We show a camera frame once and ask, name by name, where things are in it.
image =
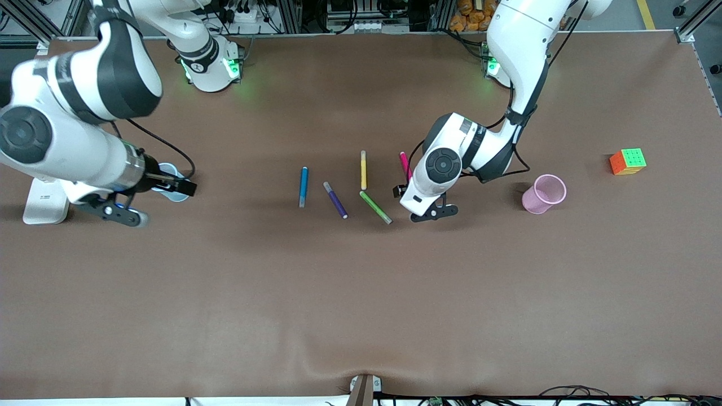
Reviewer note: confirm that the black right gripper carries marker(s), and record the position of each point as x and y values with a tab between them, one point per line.
152	171

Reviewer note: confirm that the pink marker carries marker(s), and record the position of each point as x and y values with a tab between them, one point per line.
404	162

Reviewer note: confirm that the blue marker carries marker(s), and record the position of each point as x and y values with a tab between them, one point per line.
303	186

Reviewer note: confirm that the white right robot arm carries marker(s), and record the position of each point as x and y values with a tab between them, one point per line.
56	141

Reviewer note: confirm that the light blue plastic cup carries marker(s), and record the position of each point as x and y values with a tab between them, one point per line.
178	198

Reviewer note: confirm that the green marker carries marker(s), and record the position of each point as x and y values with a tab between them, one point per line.
375	207

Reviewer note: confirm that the yellow marker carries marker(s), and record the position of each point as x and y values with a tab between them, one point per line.
364	172

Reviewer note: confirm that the purple marker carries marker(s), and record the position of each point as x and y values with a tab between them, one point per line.
336	202

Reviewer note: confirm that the brown table cover mat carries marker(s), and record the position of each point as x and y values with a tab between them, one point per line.
361	293

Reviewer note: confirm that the pink plastic cup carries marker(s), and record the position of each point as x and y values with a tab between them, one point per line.
533	201

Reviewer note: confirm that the aluminium equipment rack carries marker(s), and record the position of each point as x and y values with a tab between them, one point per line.
366	14

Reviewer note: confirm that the white power strip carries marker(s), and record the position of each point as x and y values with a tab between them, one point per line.
245	14

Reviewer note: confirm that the bag of orange items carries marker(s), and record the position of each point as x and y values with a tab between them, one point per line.
471	17

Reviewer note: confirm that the metal table clamp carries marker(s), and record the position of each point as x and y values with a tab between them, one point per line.
364	392

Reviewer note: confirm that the multicoloured puzzle cube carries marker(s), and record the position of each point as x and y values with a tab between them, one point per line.
632	159

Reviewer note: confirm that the aluminium frame strut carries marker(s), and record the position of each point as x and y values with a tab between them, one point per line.
34	20
689	32

